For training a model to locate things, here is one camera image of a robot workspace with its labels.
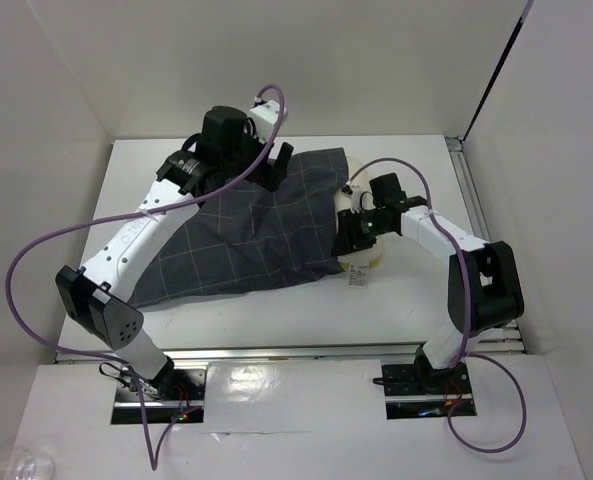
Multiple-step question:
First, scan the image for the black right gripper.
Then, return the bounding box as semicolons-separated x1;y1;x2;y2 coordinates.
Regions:
331;207;392;257

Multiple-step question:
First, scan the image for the white pillow with yellow edge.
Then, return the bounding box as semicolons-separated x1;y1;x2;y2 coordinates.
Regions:
332;156;384;289

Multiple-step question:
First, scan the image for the dark grey checked pillowcase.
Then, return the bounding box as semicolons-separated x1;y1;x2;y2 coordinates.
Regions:
129;148;349;309

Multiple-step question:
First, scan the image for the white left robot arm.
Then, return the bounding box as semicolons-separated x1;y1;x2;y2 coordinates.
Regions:
55;98;293;399

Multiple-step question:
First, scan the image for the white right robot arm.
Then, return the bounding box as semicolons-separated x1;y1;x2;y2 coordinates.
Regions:
332;174;524;392

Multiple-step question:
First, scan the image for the clear plastic object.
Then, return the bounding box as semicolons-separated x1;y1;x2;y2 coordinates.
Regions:
0;447;55;480

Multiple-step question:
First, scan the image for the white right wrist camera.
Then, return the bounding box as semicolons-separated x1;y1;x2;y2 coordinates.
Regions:
341;184;370;213

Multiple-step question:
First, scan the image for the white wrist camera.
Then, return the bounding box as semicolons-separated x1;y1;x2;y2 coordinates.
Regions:
341;184;370;213
248;97;280;144

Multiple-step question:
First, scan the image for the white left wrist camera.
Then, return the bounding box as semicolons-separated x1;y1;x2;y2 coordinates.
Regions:
248;97;280;144

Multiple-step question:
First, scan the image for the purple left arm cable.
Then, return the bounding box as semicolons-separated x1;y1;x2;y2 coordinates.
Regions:
4;84;290;471

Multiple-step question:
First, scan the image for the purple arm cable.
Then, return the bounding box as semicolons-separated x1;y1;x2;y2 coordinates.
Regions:
346;157;528;454
4;84;290;471

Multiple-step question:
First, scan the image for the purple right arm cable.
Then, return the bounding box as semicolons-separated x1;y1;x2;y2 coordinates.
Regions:
346;157;528;454

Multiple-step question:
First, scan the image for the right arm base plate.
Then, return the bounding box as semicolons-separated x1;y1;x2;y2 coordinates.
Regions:
372;359;477;420

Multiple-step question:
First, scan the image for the aluminium right side rail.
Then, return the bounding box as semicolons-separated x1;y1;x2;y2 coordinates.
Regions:
440;140;525;356

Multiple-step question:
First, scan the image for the aluminium rail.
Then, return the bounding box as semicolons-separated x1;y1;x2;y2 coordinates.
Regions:
440;140;525;356
54;339;527;365

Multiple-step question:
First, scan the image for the aluminium front rail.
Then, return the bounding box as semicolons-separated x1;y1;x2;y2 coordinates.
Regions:
54;339;527;365

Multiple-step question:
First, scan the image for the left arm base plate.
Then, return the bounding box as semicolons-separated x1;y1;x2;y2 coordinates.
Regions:
98;362;207;425

